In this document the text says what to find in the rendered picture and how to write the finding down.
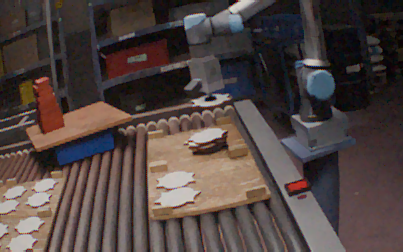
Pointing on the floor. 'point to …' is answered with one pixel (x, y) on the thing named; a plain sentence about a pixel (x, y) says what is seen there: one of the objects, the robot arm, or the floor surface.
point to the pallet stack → (399, 41)
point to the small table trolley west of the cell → (285, 79)
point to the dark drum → (346, 66)
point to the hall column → (362, 43)
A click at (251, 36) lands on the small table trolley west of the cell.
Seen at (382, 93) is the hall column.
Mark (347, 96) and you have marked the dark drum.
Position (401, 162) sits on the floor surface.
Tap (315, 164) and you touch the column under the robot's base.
